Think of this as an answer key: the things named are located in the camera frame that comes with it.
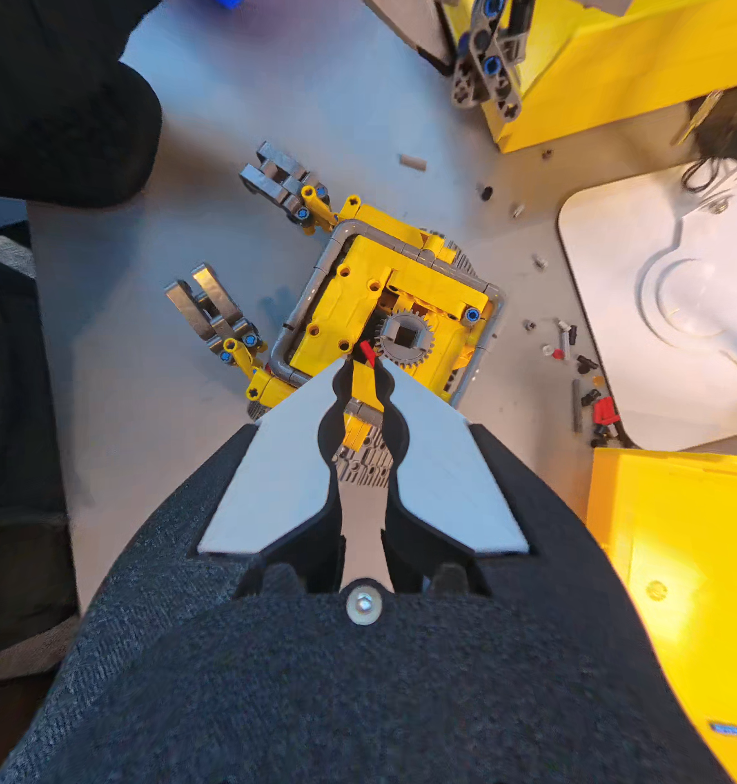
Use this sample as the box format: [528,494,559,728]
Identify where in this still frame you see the scattered small building pieces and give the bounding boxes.
[399,147,626,442]

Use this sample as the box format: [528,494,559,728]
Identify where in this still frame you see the yellow tracked toy robot body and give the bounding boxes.
[164,139,506,491]

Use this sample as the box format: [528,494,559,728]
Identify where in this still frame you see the grey toy robot head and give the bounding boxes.
[366,0,528,123]

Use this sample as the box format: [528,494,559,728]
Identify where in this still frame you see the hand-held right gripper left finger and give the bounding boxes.
[200,358,359,558]

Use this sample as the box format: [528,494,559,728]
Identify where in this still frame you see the yellow plastic bin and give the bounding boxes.
[586,448,737,784]
[473,0,737,154]

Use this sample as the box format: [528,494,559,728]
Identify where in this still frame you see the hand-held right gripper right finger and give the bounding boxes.
[379,368,531,558]

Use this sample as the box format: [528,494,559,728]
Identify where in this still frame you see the white book stand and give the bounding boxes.
[559,92,737,452]

